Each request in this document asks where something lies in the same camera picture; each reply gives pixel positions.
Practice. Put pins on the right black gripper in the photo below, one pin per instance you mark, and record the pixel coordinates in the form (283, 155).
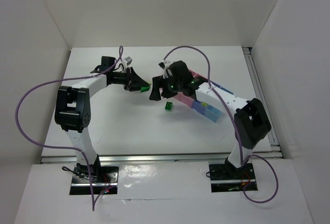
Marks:
(164, 86)

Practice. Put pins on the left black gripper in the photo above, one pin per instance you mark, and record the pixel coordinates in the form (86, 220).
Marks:
(130, 78)

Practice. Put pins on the green curved lego top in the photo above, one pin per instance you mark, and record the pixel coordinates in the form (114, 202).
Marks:
(168, 106)

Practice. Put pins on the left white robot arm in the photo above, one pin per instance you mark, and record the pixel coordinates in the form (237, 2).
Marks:
(73, 110)

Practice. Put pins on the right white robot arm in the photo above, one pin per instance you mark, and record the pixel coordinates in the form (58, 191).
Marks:
(251, 123)

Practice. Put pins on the large pink bin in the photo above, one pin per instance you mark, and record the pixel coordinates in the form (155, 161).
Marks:
(183, 99)

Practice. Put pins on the small pink bin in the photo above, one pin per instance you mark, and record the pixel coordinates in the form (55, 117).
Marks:
(192, 73)

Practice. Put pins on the purple bin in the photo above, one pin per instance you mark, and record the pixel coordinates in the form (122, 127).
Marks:
(199, 105)

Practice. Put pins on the light blue bin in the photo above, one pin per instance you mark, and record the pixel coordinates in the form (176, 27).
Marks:
(217, 102)

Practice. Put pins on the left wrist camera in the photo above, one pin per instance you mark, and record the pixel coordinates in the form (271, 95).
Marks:
(127, 61)

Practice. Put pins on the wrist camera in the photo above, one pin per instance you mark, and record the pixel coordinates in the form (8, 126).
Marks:
(127, 61)
(165, 65)

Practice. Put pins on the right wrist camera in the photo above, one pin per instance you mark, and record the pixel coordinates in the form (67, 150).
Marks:
(165, 65)

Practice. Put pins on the aluminium rail front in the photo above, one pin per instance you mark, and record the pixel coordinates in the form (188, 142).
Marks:
(140, 158)

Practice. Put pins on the aluminium rail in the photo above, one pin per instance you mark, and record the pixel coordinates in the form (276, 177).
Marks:
(276, 151)
(140, 158)

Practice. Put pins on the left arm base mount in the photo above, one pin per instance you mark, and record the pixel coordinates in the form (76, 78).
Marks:
(107, 181)

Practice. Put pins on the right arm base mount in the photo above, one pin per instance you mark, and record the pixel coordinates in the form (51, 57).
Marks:
(222, 181)

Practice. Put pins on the aluminium rail right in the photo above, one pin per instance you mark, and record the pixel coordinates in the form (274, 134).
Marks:
(276, 151)

